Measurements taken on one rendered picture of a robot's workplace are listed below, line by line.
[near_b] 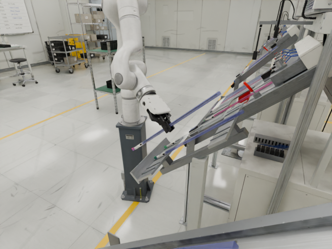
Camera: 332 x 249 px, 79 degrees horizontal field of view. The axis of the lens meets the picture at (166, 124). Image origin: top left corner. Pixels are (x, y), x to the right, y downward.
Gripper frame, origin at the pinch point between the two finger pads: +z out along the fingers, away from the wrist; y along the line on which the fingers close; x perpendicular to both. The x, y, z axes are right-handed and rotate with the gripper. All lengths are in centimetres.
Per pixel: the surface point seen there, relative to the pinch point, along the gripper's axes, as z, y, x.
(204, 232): 29, -35, -20
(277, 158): 40, 64, -5
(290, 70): 8, 41, -41
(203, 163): 19.5, 11.6, 3.9
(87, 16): -554, 321, 257
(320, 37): -16, 180, -68
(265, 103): 12.5, 39.3, -24.7
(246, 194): 47, 52, 20
